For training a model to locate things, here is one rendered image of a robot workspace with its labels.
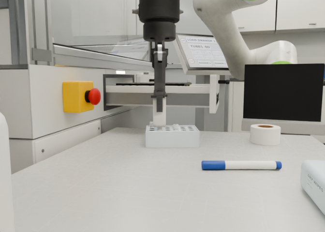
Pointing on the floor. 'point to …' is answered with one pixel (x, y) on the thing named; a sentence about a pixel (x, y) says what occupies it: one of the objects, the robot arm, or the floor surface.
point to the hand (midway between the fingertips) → (159, 111)
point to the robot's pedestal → (288, 126)
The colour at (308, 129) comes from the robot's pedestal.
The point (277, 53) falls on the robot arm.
